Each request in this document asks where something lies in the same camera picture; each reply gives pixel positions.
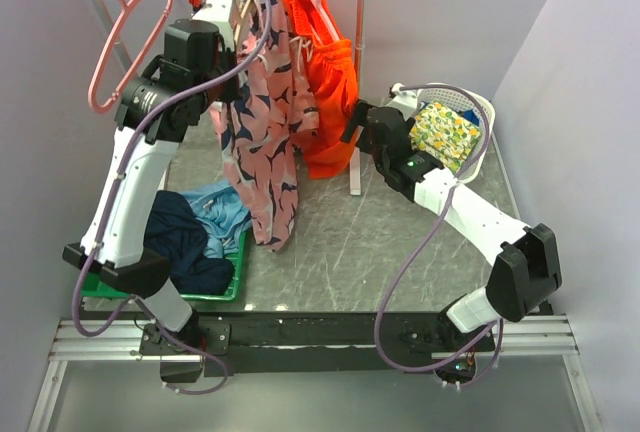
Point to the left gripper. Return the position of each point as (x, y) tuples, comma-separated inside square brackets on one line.
[(226, 54)]

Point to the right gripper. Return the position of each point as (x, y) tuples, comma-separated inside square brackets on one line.
[(358, 117)]

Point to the pink patterned shorts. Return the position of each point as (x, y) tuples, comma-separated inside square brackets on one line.
[(274, 116)]

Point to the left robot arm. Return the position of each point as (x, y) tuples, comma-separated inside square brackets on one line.
[(195, 68)]

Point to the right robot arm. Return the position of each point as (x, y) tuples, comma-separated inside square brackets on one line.
[(524, 260)]

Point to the orange shorts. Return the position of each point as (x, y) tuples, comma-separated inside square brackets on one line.
[(331, 75)]

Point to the light blue shorts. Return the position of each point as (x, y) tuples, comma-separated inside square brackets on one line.
[(222, 214)]

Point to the lemon print cloth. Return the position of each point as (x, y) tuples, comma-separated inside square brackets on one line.
[(444, 134)]

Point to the white plastic basket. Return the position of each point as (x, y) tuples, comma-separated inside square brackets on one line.
[(459, 100)]

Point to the blue cloth in basket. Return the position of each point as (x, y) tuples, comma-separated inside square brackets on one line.
[(470, 116)]

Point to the navy blue garment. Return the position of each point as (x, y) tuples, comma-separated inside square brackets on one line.
[(173, 232)]

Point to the green plastic tray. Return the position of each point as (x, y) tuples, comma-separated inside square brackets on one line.
[(93, 287)]

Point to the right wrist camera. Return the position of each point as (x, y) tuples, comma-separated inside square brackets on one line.
[(406, 101)]

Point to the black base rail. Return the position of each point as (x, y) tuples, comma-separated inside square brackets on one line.
[(270, 342)]

